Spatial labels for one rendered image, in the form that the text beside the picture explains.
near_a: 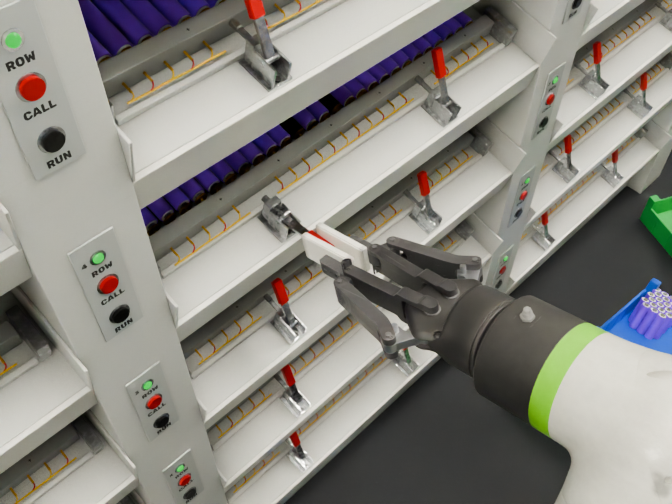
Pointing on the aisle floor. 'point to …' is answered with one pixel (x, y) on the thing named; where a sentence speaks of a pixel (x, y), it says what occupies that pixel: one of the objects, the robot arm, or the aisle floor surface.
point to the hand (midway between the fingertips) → (335, 252)
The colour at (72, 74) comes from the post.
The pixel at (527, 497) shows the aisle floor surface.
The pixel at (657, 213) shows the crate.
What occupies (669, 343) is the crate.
